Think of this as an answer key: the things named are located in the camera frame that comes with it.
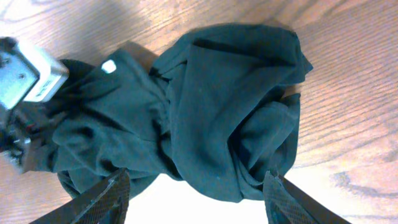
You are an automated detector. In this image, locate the black polo shirt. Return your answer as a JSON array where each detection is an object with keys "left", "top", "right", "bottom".
[{"left": 34, "top": 24, "right": 312, "bottom": 202}]

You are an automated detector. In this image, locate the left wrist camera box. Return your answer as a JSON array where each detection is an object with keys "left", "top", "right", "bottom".
[{"left": 1, "top": 37, "right": 69, "bottom": 110}]

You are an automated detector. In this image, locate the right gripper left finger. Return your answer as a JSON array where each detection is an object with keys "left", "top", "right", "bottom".
[{"left": 31, "top": 168, "right": 130, "bottom": 224}]

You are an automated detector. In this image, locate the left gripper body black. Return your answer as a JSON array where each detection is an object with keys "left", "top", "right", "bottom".
[{"left": 0, "top": 102, "right": 68, "bottom": 174}]

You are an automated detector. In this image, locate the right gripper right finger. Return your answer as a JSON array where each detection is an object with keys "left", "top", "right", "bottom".
[{"left": 263, "top": 170, "right": 351, "bottom": 224}]

